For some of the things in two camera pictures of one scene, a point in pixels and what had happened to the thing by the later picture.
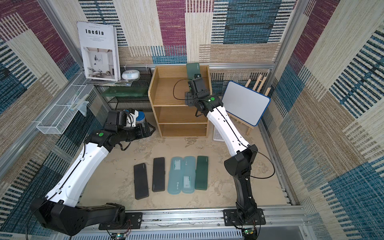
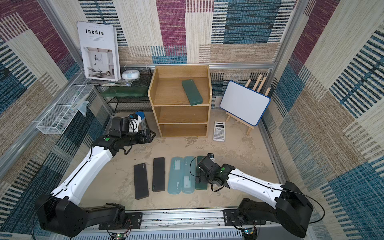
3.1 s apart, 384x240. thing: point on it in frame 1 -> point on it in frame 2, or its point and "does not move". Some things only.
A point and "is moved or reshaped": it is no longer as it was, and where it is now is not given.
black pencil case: [140, 181] does not move
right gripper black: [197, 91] -> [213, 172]
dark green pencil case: [192, 69] is moved or reshaped
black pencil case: [158, 179] does not move
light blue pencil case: [175, 175] does not move
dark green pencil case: [201, 173] does not move
